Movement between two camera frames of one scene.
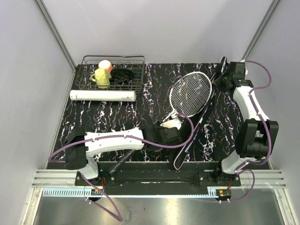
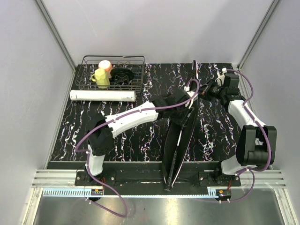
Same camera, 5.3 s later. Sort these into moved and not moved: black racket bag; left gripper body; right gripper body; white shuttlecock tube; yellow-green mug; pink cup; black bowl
Moved: black racket bag; left gripper body; right gripper body
Not moved: yellow-green mug; white shuttlecock tube; pink cup; black bowl
